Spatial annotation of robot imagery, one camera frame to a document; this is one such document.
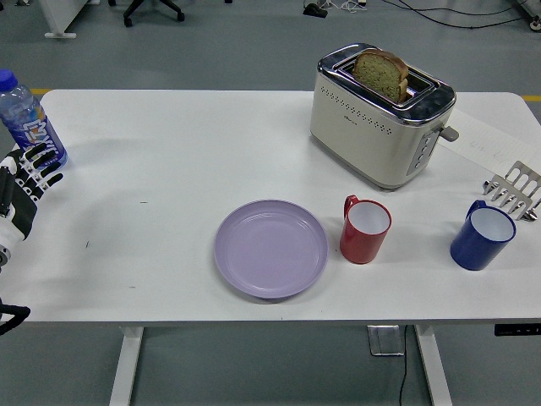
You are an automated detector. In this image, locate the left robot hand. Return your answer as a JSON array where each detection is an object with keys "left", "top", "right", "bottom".
[{"left": 0, "top": 142, "right": 64, "bottom": 255}]

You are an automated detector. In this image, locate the purple plate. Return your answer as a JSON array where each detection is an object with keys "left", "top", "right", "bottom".
[{"left": 213, "top": 199, "right": 330, "bottom": 302}]

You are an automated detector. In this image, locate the blue label drink bottle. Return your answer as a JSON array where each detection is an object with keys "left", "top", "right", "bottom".
[{"left": 0, "top": 69, "right": 68, "bottom": 167}]

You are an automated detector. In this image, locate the white table leg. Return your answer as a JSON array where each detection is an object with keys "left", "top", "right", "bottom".
[
  {"left": 108, "top": 326, "right": 145, "bottom": 406},
  {"left": 413, "top": 324, "right": 454, "bottom": 406}
]

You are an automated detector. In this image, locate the white desk leg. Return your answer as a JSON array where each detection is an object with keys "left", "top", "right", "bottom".
[{"left": 37, "top": 0, "right": 92, "bottom": 40}]

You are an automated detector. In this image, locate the black office chair base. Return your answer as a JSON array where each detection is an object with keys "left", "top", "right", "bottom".
[{"left": 107, "top": 0, "right": 186, "bottom": 29}]

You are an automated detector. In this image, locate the red mug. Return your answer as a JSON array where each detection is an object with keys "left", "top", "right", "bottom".
[{"left": 339, "top": 194, "right": 393, "bottom": 266}]

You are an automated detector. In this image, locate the cream and chrome toaster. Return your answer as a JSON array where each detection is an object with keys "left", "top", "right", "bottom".
[{"left": 309, "top": 41, "right": 460, "bottom": 191}]

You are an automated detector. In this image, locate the brown bread slice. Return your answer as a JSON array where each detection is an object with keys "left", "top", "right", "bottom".
[{"left": 352, "top": 48, "right": 410, "bottom": 103}]

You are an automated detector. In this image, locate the silver floor socket box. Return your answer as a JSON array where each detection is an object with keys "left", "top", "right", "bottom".
[{"left": 366, "top": 324, "right": 406, "bottom": 357}]

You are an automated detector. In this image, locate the blue mug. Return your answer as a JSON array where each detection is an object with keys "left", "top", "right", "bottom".
[{"left": 449, "top": 200, "right": 517, "bottom": 272}]

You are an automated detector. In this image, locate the white paper sheet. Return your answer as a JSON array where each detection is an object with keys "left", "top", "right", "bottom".
[{"left": 437, "top": 107, "right": 541, "bottom": 168}]

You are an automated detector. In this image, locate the silver metal toast rack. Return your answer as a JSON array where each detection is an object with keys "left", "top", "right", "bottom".
[{"left": 483, "top": 160, "right": 541, "bottom": 222}]

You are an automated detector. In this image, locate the black table control panel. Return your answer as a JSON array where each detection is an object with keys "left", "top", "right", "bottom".
[{"left": 494, "top": 323, "right": 541, "bottom": 337}]

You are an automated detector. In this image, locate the black power cable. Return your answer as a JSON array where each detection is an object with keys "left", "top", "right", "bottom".
[{"left": 396, "top": 324, "right": 412, "bottom": 406}]

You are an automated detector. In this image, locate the black floor cable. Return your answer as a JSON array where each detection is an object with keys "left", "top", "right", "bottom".
[{"left": 380, "top": 0, "right": 534, "bottom": 30}]

